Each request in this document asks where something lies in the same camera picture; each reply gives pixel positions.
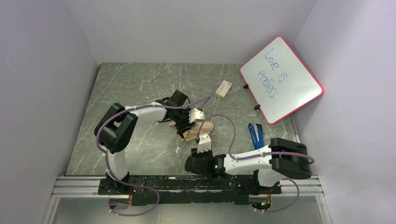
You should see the blue marker pen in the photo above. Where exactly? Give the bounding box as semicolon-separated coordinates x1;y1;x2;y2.
248;123;265;150

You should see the aluminium frame rail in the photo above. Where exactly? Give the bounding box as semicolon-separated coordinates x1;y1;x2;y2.
51;176;324;198

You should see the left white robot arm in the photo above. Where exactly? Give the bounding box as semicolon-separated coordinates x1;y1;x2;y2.
94;90;203;189

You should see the pink framed whiteboard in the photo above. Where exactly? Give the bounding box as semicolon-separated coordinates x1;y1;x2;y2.
240;36;324;124

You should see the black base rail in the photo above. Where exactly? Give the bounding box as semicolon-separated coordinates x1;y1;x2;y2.
97;174;282;206

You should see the beige folding umbrella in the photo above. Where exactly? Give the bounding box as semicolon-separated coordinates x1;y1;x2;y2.
176;121;214;142

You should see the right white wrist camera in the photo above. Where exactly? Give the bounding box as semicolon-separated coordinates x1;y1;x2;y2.
197;133;212;154

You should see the black whiteboard stand clip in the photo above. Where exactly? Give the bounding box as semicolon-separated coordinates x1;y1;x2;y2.
243;84;261;110

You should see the small white eraser box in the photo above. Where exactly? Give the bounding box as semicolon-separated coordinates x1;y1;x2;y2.
215;80;232;99

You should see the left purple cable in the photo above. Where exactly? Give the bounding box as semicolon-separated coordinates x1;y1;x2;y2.
96;96;212;217

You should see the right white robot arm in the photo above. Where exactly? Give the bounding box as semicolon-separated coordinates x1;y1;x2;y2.
184;138;314;187

